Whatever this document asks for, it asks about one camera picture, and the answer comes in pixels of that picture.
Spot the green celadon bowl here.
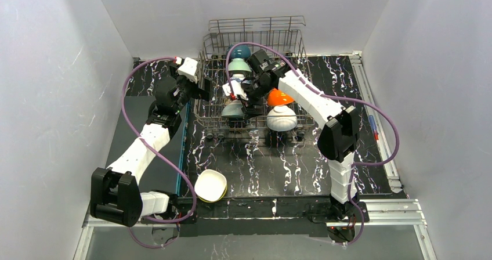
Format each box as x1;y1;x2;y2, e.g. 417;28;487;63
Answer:
227;58;252;73

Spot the white ribbed bowl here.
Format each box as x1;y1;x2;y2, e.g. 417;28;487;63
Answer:
266;105;298;132

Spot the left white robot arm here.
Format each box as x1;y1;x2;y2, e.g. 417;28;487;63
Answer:
89;75;211;227

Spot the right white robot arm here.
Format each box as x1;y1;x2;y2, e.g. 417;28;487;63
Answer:
241;50;360;204

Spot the yellow rimmed bowl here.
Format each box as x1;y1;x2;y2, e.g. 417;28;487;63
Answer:
197;189;227;203

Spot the grey wire dish rack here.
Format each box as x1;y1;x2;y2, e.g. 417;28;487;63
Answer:
194;16;320;140

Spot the blue red marker pen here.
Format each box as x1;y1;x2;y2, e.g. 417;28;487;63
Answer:
368;115;379;141

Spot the grey mat blue edge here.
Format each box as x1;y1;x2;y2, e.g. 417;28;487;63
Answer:
106;95;189;200

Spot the tan interior dark bowl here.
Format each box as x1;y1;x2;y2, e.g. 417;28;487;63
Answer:
226;44;251;60

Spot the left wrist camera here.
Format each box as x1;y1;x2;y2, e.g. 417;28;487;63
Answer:
176;57;198;84

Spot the pale green shallow bowl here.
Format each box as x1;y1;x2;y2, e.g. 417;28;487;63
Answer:
221;100;244;118

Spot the white square bowl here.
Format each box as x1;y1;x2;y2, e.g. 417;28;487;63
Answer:
194;169;227;200

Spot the orange striped bowl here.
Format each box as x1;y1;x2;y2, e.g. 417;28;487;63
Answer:
267;88;294;106

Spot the blue floral bowl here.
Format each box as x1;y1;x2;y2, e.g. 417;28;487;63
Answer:
227;74;245;87

